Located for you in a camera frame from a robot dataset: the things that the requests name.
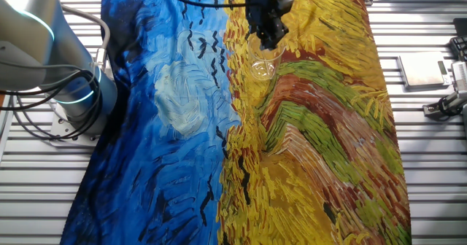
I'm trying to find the black base cable loops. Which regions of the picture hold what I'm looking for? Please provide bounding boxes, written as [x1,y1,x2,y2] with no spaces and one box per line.
[0,61,104,142]

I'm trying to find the clear glass beaker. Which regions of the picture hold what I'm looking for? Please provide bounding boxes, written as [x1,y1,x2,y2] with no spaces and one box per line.
[247,36,287,82]

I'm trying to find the small silver camera on mount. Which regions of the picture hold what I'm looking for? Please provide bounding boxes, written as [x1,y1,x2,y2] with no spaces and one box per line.
[422,90,467,123]

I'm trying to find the black flat device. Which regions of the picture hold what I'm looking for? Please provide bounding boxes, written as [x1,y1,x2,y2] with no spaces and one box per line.
[453,17,467,37]

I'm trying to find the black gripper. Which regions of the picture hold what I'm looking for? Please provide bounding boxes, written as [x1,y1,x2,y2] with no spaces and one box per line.
[243,0,290,52]

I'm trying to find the painted wheat field cloth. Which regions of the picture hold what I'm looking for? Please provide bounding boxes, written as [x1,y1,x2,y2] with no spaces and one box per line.
[60,0,413,245]

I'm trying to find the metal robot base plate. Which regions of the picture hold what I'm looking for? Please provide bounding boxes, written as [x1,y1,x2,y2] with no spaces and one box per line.
[49,101,103,148]

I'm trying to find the black keyboard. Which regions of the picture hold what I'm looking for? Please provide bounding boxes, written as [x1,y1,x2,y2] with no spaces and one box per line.
[449,36,467,62]

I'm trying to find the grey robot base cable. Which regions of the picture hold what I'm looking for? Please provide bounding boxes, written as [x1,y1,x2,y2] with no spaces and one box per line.
[61,4,111,71]

